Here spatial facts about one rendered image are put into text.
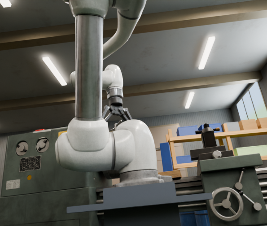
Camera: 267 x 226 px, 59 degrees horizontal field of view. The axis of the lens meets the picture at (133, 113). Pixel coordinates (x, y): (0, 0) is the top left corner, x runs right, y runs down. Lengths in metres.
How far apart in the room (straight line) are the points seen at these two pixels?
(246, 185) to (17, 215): 1.28
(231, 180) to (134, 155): 0.60
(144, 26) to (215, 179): 3.61
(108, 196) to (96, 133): 0.22
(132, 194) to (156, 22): 3.95
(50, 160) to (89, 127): 0.75
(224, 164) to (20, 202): 1.19
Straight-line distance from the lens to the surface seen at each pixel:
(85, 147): 0.88
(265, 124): 6.35
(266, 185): 1.47
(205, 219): 3.37
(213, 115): 9.67
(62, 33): 4.72
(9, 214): 1.69
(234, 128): 5.98
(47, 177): 1.57
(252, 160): 1.33
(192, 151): 1.48
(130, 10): 0.97
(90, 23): 0.88
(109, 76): 1.32
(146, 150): 0.92
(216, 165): 1.30
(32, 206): 1.60
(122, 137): 0.92
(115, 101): 1.27
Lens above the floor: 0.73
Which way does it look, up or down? 22 degrees up
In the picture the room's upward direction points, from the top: 6 degrees counter-clockwise
